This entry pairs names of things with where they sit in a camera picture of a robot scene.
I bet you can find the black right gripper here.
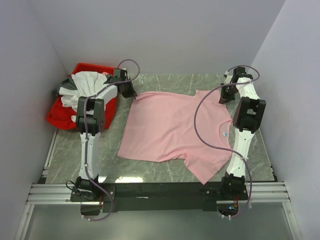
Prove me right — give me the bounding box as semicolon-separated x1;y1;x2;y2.
218;83;238;106

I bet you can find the pink t-shirt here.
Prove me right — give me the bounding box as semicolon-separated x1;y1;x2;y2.
117;90;232;184

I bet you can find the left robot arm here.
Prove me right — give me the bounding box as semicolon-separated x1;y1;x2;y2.
75;68;137;201

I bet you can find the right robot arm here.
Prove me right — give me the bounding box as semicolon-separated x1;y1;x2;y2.
219;65;266;200

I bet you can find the red plastic bin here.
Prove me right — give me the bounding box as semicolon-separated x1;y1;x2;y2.
71;63;114;122

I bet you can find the white t-shirt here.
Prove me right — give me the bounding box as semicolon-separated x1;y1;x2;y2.
59;71;117;111

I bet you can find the grey t-shirt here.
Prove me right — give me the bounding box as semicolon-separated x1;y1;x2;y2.
51;76;77;98

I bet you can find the black base beam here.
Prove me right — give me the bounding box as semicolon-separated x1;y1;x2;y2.
70;182;249;213

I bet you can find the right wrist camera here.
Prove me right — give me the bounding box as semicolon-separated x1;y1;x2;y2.
223;71;233;85

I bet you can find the aluminium rail frame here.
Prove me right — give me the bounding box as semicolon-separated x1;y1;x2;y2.
26;129;292;206

